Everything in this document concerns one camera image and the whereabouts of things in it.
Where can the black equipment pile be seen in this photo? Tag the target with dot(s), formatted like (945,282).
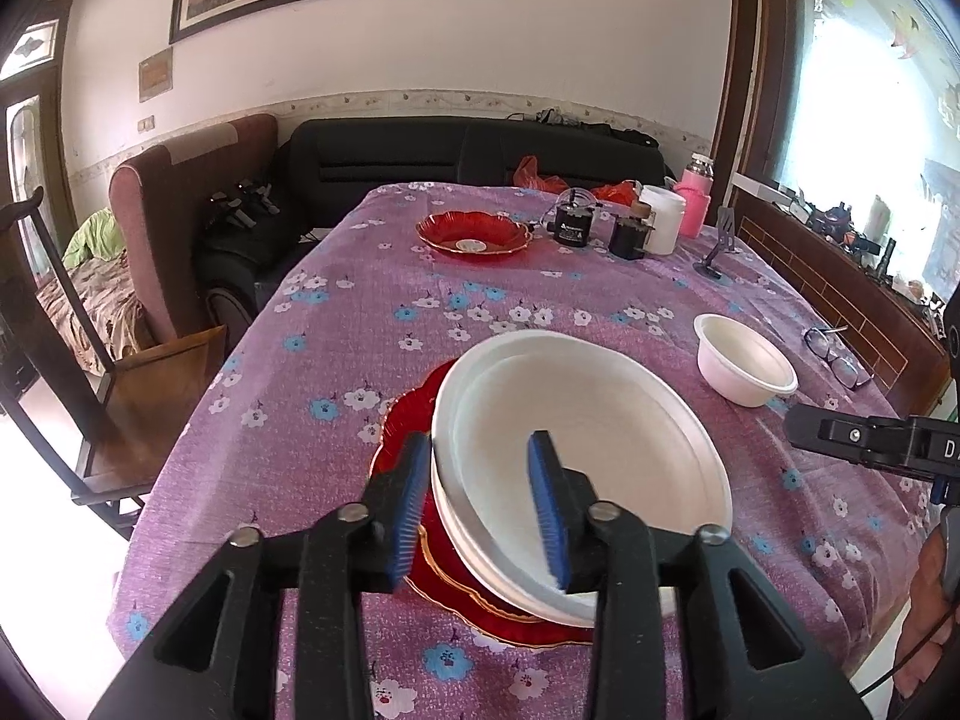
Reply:
(244,202)

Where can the bright window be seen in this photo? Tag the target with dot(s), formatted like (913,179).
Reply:
(862,75)

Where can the black bag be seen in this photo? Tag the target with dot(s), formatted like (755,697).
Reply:
(626,136)

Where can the black phone stand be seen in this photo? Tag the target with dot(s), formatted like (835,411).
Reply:
(724,229)

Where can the black-framed eyeglasses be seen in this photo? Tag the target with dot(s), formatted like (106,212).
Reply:
(846,371)

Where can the black sofa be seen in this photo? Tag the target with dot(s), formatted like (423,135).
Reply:
(390,157)

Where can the small white bowl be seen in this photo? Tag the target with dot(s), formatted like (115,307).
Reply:
(742,360)

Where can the red scalloped gold-rimmed plate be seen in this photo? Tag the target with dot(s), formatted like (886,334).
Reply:
(401,420)
(525,634)
(450,232)

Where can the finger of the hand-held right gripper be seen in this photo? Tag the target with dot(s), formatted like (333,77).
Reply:
(832,435)

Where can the wooden glazed door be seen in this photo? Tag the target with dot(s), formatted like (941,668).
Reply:
(45,127)

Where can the dark wooden chair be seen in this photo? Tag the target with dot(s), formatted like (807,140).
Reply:
(150,382)

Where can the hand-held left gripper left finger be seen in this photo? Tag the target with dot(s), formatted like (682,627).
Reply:
(409,510)

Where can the black round device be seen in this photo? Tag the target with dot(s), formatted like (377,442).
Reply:
(574,225)

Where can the green cloth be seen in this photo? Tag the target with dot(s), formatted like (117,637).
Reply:
(94,236)

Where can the white plastic jar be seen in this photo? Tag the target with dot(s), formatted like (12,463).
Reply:
(664,221)

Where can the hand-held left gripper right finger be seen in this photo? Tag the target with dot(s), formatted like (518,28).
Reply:
(547,510)

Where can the patterned blanket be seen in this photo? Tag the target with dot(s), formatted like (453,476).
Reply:
(82,315)

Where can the small wall plaque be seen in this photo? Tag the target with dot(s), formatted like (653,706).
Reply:
(155,73)

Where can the dark small cup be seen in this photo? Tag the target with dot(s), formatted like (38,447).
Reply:
(628,236)

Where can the white disposable plate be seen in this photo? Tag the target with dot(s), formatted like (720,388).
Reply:
(600,420)

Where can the brown armchair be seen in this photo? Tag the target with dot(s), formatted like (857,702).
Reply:
(187,187)

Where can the pink water bottle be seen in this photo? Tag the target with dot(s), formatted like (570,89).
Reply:
(694,202)

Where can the person's right hand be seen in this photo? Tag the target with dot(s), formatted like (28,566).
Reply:
(926,600)

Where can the wooden side cabinet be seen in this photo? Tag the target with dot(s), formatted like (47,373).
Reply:
(862,300)

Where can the purple floral tablecloth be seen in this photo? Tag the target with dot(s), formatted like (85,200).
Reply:
(337,360)

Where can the red plastic bag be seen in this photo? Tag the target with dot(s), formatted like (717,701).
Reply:
(619,193)
(536,176)

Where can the large white bowl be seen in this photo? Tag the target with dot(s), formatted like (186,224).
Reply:
(487,577)

